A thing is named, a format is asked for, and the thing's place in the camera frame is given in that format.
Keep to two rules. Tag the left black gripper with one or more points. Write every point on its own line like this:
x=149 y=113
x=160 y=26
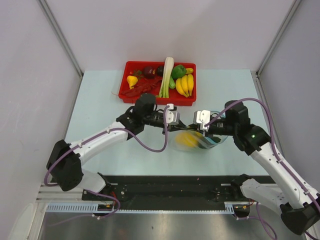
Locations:
x=178 y=127

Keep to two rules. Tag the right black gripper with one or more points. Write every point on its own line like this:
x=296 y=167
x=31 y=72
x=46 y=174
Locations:
x=195 y=126

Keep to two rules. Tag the dark green toy avocado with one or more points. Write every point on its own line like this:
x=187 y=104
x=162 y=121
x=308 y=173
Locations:
x=208 y=142

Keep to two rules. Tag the yellow toy mango slice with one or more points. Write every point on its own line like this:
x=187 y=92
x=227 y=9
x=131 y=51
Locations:
x=188 y=139

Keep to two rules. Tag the clear zip top bag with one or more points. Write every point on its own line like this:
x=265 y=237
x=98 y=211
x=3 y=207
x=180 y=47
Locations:
x=181 y=148

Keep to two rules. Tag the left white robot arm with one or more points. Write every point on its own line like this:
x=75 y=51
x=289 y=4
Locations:
x=66 y=160

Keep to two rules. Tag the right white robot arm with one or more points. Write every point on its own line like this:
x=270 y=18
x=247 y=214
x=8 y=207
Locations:
x=297 y=203

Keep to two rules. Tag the red plastic tray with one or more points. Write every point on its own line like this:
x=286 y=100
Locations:
x=174 y=97

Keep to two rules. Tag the white toy radish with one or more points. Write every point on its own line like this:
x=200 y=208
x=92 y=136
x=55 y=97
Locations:
x=164 y=87

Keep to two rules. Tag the red toy lobster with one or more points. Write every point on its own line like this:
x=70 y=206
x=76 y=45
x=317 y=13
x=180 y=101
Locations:
x=142 y=86

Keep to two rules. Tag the yellow toy banana bunch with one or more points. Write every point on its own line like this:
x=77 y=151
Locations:
x=185 y=85

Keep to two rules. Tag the dark purple toy onion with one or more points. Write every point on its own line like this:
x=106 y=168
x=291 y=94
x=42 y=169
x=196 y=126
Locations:
x=149 y=72

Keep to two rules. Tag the small toy cherry tomatoes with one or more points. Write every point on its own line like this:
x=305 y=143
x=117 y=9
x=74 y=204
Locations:
x=137 y=73

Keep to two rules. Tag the small purple toy plum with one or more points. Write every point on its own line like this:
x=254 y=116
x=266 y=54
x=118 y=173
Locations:
x=160 y=71

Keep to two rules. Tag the green toy bell pepper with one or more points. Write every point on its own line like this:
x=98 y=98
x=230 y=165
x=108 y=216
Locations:
x=178 y=71

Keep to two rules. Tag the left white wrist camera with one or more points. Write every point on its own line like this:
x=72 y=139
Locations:
x=171 y=115

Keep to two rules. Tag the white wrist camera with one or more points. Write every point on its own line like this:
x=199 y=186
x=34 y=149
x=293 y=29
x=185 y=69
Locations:
x=202 y=119
x=171 y=115

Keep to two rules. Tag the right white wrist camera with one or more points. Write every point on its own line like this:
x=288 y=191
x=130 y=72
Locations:
x=202 y=119

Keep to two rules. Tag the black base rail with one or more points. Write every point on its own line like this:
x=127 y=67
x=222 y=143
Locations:
x=176 y=191

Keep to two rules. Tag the white slotted cable duct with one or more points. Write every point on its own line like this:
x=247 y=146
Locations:
x=106 y=208

